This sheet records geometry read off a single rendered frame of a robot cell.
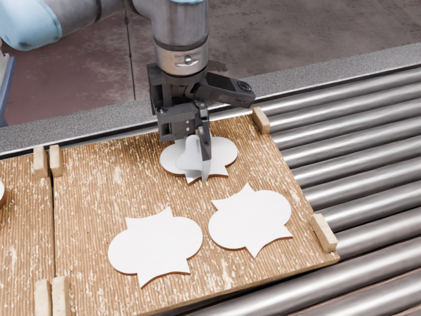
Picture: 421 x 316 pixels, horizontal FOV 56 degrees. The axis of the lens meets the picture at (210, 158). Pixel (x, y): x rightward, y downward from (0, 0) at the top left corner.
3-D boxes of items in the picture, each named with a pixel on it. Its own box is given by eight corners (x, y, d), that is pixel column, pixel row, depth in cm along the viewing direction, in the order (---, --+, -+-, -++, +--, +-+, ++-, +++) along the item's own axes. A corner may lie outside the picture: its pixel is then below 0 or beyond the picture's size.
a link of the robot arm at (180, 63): (200, 19, 58) (216, 49, 52) (200, 47, 61) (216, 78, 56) (148, 27, 56) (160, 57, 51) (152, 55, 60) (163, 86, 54)
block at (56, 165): (52, 155, 74) (48, 144, 72) (63, 153, 74) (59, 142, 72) (53, 179, 70) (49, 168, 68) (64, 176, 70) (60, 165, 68)
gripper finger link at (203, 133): (197, 155, 68) (189, 106, 64) (207, 153, 68) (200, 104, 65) (203, 165, 63) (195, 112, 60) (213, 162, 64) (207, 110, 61)
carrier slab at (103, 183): (54, 157, 76) (52, 150, 75) (256, 117, 83) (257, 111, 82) (60, 341, 53) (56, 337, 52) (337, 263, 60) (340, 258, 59)
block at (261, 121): (250, 116, 81) (252, 106, 79) (259, 115, 82) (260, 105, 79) (261, 136, 77) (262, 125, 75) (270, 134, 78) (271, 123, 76)
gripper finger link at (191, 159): (177, 186, 69) (168, 136, 65) (210, 179, 70) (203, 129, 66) (180, 194, 66) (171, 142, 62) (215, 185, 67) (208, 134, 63)
